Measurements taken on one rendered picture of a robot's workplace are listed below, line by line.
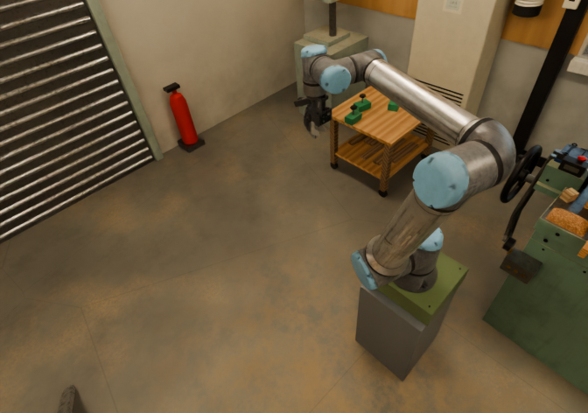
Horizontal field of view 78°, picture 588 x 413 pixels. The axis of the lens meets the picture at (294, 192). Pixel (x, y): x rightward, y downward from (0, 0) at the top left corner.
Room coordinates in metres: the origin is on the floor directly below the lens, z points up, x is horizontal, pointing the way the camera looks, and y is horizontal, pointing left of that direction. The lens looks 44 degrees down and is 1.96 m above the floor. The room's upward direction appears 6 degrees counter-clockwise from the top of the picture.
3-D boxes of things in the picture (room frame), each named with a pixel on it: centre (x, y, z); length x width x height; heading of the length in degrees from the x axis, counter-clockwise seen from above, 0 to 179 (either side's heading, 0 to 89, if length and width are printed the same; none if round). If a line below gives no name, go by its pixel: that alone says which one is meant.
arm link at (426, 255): (0.81, -0.44, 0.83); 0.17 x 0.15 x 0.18; 110
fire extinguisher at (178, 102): (2.82, 0.90, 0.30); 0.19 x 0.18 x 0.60; 40
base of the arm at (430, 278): (0.82, -0.45, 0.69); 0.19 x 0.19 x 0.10
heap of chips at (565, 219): (0.79, -0.97, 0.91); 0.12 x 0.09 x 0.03; 37
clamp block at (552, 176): (1.03, -1.11, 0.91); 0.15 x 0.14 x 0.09; 127
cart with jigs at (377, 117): (2.25, -0.72, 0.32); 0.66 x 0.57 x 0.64; 129
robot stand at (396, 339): (0.82, -0.45, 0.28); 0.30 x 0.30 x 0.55; 40
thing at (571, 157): (1.03, -1.10, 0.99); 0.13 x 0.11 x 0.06; 127
